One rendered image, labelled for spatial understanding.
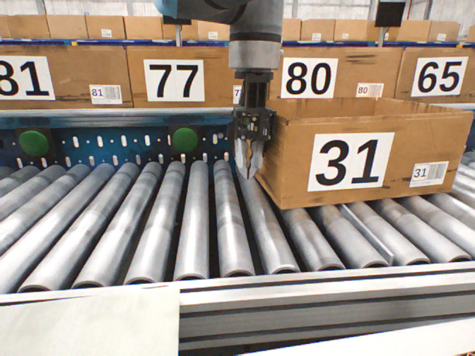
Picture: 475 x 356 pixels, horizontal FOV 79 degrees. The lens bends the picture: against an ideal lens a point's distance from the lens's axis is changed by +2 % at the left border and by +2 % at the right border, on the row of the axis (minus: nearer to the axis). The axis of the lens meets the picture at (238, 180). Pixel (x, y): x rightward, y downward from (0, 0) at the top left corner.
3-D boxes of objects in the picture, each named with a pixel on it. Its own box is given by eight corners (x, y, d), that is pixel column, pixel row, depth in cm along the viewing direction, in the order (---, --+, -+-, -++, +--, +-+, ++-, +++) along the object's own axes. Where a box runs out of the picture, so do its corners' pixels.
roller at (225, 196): (221, 309, 39) (220, 279, 37) (213, 173, 86) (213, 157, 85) (258, 305, 39) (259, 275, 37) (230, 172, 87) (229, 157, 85)
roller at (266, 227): (309, 275, 38) (302, 304, 40) (251, 157, 86) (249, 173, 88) (273, 273, 37) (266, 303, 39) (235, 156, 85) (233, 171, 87)
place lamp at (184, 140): (172, 153, 80) (170, 128, 77) (173, 152, 81) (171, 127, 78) (198, 152, 80) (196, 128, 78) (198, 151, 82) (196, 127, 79)
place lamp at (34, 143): (21, 157, 76) (14, 131, 73) (25, 156, 77) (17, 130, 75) (49, 157, 77) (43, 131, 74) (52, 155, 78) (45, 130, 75)
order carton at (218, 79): (133, 111, 82) (124, 46, 76) (151, 99, 109) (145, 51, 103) (268, 109, 86) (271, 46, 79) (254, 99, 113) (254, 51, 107)
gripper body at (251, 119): (233, 143, 51) (235, 70, 47) (230, 133, 59) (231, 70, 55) (275, 144, 52) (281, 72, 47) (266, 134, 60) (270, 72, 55)
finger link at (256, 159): (250, 187, 56) (253, 141, 53) (247, 176, 62) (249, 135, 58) (266, 187, 56) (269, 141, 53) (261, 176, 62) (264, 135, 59)
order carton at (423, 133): (280, 210, 54) (285, 120, 48) (243, 162, 80) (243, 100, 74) (453, 191, 62) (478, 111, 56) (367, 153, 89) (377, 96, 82)
